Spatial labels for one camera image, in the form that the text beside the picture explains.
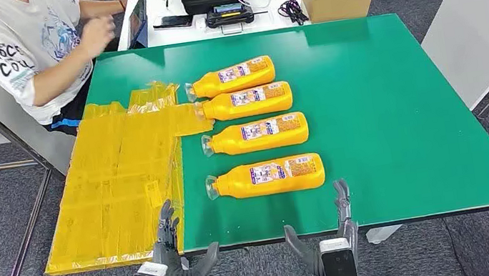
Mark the black handheld controller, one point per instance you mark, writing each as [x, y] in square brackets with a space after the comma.
[229, 16]

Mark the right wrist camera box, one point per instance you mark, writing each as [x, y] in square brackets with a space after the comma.
[339, 267]

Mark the black smartphone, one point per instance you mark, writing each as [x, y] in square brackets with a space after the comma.
[173, 21]

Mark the small white adapter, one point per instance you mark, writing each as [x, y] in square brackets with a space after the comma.
[200, 22]

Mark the person's left forearm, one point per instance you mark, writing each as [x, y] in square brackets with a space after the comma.
[101, 6]

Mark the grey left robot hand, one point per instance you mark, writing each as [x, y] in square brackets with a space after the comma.
[182, 274]

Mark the person's right forearm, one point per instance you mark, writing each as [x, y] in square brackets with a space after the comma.
[59, 79]

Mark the white table foot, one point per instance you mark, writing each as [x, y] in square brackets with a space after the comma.
[382, 233]

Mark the person's right hand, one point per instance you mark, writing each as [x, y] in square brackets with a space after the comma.
[97, 35]

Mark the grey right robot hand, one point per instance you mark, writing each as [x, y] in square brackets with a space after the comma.
[343, 209]

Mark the orange detergent bottle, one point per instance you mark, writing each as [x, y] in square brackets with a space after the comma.
[259, 105]
[256, 188]
[264, 141]
[237, 83]

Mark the person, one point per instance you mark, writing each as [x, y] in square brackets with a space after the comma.
[22, 53]

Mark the tablet with white cover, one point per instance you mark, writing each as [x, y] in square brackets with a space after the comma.
[139, 15]

